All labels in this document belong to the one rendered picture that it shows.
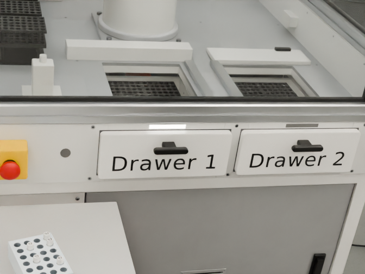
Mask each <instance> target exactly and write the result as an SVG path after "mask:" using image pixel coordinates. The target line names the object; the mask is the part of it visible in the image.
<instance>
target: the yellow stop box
mask: <svg viewBox="0 0 365 274"><path fill-rule="evenodd" d="M8 161H13V162H15V163H17V164H18V165H19V167H20V175H19V176H18V177H17V178H16V179H27V178H28V143H27V140H0V167H1V165H2V164H4V163H5V162H8ZM0 180H6V179H4V178H2V177H1V175H0Z"/></svg>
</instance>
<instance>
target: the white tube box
mask: <svg viewBox="0 0 365 274"><path fill-rule="evenodd" d="M50 238H53V236H52V234H51V233H50ZM28 242H33V243H34V249H33V250H32V251H28V250H27V243H28ZM35 254H38V255H40V262H39V263H38V264H35V263H34V262H33V256H34V255H35ZM58 256H62V257H63V258H64V263H63V265H57V263H56V259H57V257H58ZM8 258H9V260H10V262H11V264H12V267H13V269H14V271H15V273H16V274H73V271H72V270H71V268H70V266H69V264H68V262H67V260H66V259H65V257H64V255H63V253H62V252H61V250H60V248H59V246H58V244H57V243H56V241H55V239H54V238H53V246H51V247H48V246H47V241H45V240H44V239H43V234H41V235H37V236H31V237H28V238H23V239H18V240H13V241H8Z"/></svg>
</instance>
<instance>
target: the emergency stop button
mask: <svg viewBox="0 0 365 274"><path fill-rule="evenodd" d="M0 175H1V177H2V178H4V179H6V180H13V179H16V178H17V177H18V176H19V175H20V167H19V165H18V164H17V163H15V162H13V161H8V162H5V163H4V164H2V165H1V167H0Z"/></svg>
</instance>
